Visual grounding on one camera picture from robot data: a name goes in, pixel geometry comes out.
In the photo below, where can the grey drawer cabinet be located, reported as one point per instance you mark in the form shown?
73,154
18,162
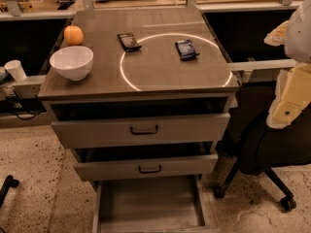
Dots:
150,82

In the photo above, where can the white paper cup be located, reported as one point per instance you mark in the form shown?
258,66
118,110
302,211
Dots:
15,69

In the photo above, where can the middle grey drawer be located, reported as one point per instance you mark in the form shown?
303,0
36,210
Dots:
146,168

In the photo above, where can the grey drawer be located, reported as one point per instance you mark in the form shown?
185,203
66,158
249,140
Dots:
152,205
146,168
101,133

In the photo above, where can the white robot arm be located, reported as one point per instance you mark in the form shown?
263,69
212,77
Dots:
294,34

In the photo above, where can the bottom grey drawer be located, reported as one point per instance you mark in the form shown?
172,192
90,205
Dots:
152,205

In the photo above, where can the black office chair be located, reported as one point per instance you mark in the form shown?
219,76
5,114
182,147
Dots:
259,148

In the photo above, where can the black rxbar chocolate packet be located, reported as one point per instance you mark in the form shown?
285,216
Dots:
128,42

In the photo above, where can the black power strip with cable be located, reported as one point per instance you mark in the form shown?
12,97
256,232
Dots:
22,108

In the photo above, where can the white bowl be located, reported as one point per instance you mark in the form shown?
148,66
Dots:
73,63

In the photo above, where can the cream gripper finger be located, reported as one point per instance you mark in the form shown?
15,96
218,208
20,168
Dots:
292,96

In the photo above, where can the black chair caster left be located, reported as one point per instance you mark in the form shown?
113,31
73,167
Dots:
9,182

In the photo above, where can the top grey drawer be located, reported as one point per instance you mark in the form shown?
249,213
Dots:
101,133

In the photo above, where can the orange fruit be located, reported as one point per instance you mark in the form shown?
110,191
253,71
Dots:
73,35

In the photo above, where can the blue snack packet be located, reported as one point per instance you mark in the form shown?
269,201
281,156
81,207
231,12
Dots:
186,50

